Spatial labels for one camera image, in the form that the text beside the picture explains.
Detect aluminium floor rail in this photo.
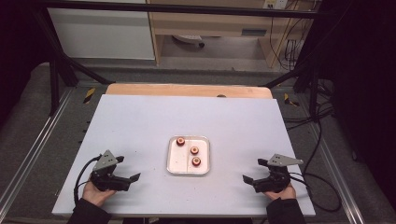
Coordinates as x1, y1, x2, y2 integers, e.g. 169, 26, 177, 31
306, 120, 366, 224
0, 88, 75, 213

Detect white chair base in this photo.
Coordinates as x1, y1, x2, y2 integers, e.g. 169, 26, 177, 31
172, 34, 205, 49

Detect person's left hand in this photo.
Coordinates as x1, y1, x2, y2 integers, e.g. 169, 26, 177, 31
81, 180, 118, 208

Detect wooden table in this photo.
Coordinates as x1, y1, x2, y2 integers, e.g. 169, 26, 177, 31
105, 82, 274, 100

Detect square metal tray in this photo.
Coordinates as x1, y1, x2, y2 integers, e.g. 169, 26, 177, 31
166, 134, 211, 176

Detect hand-held gripper cable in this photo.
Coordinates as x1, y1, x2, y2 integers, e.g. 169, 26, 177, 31
73, 154, 103, 206
288, 119, 343, 214

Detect person's right hand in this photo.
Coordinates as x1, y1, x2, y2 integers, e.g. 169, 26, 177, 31
262, 183, 297, 202

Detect black floor cables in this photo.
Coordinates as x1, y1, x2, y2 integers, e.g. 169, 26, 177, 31
284, 78, 336, 132

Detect dark curtain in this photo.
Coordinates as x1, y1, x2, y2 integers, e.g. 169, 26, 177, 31
0, 0, 52, 125
320, 0, 396, 213

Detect left hand-held gripper cable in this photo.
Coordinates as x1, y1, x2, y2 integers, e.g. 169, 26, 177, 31
73, 154, 103, 206

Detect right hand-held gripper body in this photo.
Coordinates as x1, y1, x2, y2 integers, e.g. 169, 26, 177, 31
253, 153, 304, 194

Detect hanging black cable bundle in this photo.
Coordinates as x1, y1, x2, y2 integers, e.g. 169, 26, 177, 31
268, 0, 314, 73

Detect white wall socket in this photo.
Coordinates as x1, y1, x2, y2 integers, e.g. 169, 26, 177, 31
262, 0, 289, 10

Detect yellow black tape strip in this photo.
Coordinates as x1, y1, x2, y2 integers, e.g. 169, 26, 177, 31
283, 92, 301, 107
82, 87, 96, 105

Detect white cabinet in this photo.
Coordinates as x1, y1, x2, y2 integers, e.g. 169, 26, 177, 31
46, 0, 156, 61

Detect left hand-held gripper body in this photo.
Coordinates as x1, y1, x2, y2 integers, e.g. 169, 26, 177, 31
90, 149, 132, 192

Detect light wooden desk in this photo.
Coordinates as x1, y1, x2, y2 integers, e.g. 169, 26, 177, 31
146, 0, 321, 68

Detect black metal stand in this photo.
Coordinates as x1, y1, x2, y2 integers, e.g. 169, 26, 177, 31
262, 60, 334, 122
31, 6, 116, 118

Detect right hand-held gripper cable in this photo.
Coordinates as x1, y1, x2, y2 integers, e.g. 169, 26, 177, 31
288, 119, 343, 214

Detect black metal crossbar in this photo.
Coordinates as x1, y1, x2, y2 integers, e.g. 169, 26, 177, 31
31, 0, 331, 20

